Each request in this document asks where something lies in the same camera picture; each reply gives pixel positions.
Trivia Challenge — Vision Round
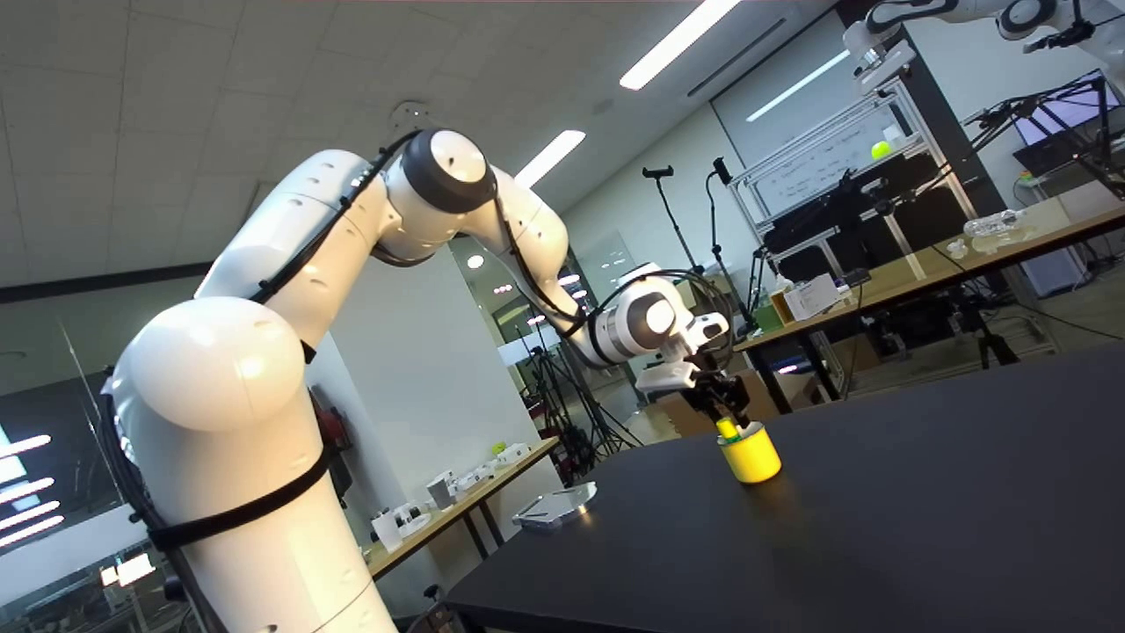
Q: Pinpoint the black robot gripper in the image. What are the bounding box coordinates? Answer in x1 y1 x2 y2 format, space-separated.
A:
683 350 750 422

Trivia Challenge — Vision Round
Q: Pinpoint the green yellow glue stick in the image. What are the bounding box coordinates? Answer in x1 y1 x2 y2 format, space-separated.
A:
715 419 740 438

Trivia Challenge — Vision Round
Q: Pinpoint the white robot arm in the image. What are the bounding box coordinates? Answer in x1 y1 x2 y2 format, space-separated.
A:
101 126 727 633

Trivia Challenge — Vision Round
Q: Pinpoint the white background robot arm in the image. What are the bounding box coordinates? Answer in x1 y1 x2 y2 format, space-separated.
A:
842 0 1125 73

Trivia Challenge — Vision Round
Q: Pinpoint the yellow ceramic cup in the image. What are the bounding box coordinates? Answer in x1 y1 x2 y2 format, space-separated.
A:
717 422 780 485

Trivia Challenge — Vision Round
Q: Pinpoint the silver metal plate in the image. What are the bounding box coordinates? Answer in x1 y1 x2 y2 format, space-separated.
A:
514 481 597 531

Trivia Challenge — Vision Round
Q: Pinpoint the yellow tennis ball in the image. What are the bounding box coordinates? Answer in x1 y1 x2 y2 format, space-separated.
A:
869 141 896 163

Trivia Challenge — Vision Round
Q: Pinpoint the wooden workbench desk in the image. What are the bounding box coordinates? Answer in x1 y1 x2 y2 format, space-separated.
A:
739 195 1125 416

